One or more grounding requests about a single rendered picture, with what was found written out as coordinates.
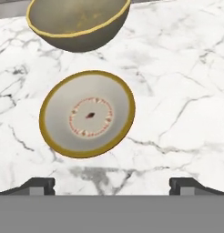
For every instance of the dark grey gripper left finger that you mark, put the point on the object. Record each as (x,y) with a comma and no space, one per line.
(41,185)

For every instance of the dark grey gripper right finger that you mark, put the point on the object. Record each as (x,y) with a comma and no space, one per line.
(183,185)

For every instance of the white bowl with gold rim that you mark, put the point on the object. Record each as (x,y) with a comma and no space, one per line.
(86,113)

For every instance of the grey bowl with yellow rim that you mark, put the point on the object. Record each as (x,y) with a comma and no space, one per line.
(79,25)

